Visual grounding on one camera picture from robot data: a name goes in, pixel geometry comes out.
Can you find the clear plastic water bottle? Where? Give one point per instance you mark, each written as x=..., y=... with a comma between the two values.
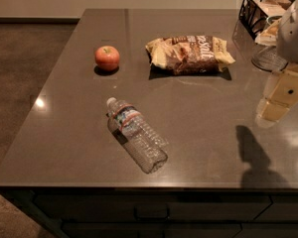
x=144, y=145

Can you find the dark cabinet drawers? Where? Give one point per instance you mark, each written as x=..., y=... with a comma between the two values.
x=159, y=214

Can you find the brown chip bag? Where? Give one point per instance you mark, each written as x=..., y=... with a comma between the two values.
x=189, y=54

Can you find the clear glass jar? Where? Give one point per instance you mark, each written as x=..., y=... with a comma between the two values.
x=267, y=59

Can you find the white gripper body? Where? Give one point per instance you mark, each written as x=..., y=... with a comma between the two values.
x=294, y=34

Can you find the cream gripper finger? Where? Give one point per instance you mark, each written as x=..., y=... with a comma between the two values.
x=279, y=96

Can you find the red apple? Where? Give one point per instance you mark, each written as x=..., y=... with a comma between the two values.
x=107, y=58

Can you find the black wire basket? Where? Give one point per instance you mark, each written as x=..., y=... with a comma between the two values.
x=253, y=13

